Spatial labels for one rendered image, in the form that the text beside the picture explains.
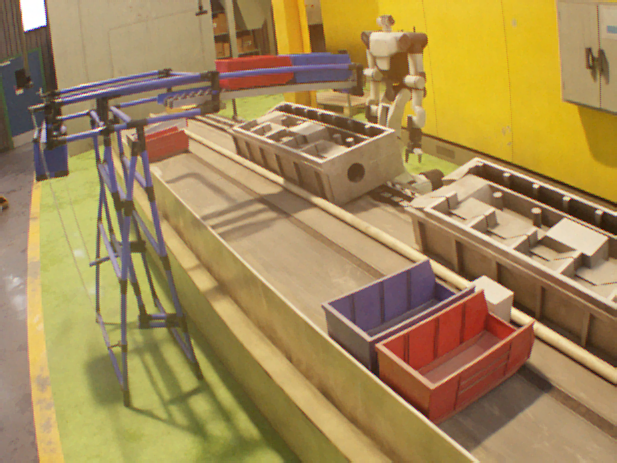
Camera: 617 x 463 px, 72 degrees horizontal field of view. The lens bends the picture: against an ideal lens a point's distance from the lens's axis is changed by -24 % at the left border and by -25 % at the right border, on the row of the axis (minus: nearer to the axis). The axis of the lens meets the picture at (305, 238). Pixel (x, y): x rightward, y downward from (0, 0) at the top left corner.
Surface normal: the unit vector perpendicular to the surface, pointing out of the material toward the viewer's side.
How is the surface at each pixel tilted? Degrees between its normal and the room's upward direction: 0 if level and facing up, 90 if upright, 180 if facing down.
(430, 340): 88
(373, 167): 90
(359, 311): 88
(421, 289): 88
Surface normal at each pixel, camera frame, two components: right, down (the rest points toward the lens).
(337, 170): 0.48, 0.33
